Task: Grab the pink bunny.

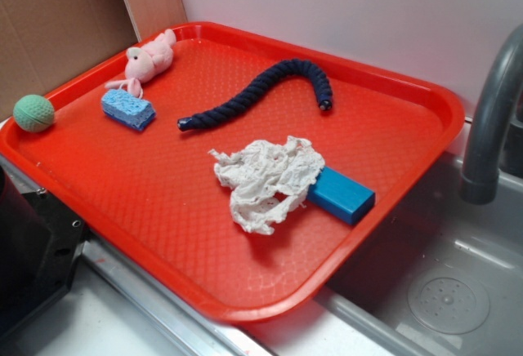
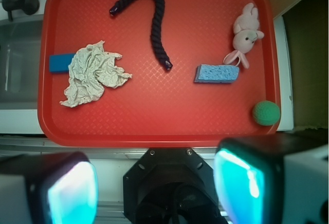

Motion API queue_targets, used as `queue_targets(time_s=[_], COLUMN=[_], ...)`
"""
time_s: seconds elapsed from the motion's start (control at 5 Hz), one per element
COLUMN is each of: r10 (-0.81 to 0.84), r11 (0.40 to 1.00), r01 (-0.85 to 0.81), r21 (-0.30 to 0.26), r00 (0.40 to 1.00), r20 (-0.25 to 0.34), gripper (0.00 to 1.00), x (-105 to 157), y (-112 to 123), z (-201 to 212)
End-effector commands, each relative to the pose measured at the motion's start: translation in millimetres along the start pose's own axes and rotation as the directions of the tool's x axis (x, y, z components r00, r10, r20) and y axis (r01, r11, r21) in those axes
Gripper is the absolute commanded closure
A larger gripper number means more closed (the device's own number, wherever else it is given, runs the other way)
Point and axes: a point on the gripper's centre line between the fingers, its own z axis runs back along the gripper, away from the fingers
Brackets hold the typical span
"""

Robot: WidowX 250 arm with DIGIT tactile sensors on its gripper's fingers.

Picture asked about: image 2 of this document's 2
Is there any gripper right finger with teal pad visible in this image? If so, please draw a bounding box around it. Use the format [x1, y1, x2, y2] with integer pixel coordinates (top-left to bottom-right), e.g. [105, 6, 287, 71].
[213, 134, 328, 223]

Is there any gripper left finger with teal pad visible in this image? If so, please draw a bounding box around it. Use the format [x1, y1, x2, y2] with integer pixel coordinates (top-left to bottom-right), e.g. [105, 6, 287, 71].
[1, 152, 98, 223]

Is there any pink plush bunny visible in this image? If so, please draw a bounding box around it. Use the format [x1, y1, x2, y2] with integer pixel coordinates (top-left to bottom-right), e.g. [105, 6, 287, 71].
[223, 3, 264, 69]

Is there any green dimpled ball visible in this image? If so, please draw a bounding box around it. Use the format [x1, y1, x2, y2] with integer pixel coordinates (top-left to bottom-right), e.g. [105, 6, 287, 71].
[252, 101, 281, 126]

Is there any crumpled beige cloth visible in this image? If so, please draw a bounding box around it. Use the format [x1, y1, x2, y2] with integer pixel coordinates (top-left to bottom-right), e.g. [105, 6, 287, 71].
[59, 40, 133, 108]

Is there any blue rectangular block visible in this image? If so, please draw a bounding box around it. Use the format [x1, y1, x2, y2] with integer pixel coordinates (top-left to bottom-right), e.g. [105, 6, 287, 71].
[49, 53, 75, 73]

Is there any light blue sponge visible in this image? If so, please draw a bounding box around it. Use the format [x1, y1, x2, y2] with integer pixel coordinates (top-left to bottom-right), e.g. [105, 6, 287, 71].
[194, 64, 240, 83]

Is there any red plastic tray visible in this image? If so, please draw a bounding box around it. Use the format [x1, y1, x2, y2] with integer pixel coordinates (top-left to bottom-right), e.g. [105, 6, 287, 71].
[38, 0, 280, 148]

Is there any stainless steel sink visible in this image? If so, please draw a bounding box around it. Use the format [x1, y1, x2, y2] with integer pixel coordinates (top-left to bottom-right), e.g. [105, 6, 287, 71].
[1, 21, 43, 110]

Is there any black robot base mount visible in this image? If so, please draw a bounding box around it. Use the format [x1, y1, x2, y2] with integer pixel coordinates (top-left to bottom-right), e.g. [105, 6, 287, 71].
[123, 148, 227, 223]

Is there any dark purple braided rope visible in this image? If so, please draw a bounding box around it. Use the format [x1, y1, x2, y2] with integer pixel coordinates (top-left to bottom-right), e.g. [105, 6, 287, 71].
[109, 0, 173, 72]

